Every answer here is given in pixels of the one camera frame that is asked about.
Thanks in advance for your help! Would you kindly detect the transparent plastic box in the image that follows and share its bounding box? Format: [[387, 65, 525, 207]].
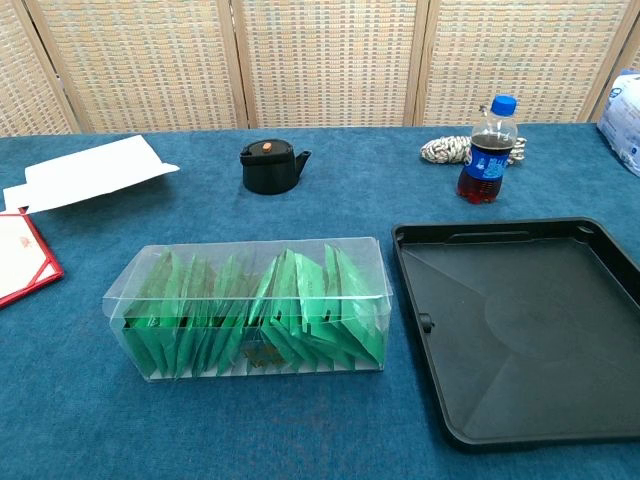
[[102, 236, 394, 384]]

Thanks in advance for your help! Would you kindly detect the black plastic tray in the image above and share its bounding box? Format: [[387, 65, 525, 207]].
[[390, 216, 640, 449]]

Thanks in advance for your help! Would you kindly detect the black teapot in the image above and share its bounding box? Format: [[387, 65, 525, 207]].
[[239, 140, 312, 195]]

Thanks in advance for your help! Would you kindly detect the cola bottle with blue cap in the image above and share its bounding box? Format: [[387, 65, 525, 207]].
[[455, 94, 519, 205]]

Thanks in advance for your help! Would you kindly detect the woven folding screen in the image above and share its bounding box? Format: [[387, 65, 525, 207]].
[[0, 0, 640, 136]]

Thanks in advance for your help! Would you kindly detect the white paper sheet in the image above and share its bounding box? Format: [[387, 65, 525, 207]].
[[2, 133, 181, 215]]

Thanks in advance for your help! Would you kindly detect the red certificate folder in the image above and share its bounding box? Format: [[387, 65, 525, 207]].
[[0, 208, 65, 310]]

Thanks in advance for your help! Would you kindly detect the white tissue pack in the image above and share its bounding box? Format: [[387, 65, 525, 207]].
[[596, 69, 640, 177]]

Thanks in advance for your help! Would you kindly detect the coiled beige rope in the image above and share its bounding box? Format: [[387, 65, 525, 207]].
[[418, 134, 528, 166]]

